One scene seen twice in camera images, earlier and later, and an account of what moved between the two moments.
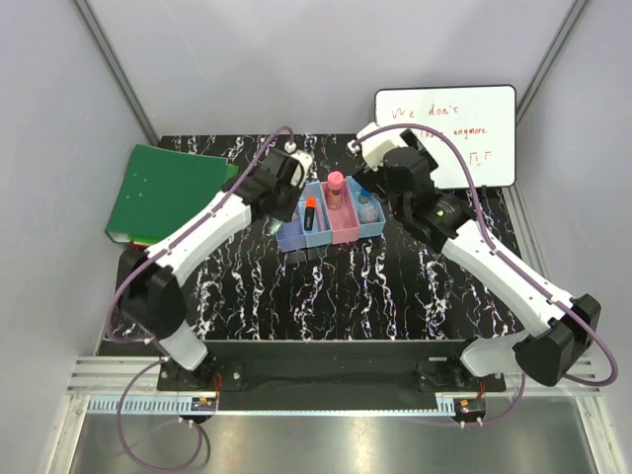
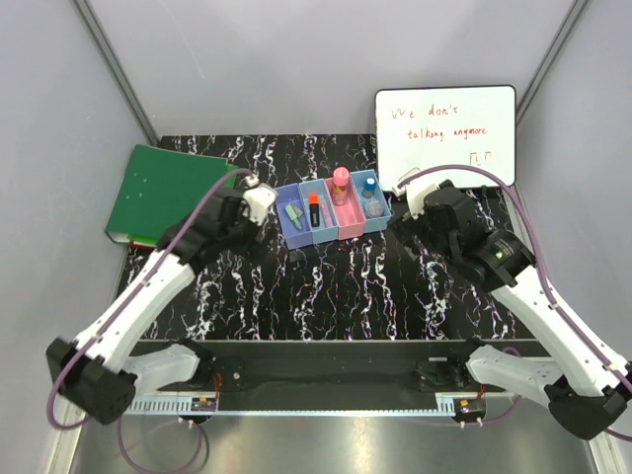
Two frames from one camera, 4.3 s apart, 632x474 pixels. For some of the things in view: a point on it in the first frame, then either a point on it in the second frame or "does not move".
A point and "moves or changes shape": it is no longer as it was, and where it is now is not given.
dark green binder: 162,189 does not move
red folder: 134,246 does not move
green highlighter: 275,225 → 293,215
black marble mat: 398,287 does not move
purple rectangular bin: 290,235 moves or changes shape
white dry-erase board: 483,118 does not move
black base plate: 328,370 does not move
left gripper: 285,215 → 254,231
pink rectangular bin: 344,221 moves or changes shape
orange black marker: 309,213 moves or changes shape
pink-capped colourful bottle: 335,184 moves or changes shape
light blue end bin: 355,188 → 372,199
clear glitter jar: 368,213 moves or changes shape
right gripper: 372,180 → 411,226
